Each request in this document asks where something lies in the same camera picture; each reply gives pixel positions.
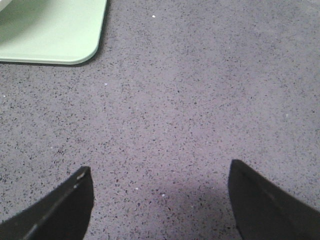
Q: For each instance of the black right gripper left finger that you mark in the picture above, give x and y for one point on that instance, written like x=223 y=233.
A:
x=63 y=214

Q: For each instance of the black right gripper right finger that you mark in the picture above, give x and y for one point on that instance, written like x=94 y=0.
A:
x=263 y=211

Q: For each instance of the white round plate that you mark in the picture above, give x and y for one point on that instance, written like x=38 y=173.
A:
x=4 y=4

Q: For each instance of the light green plastic tray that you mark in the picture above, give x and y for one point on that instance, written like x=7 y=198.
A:
x=59 y=32

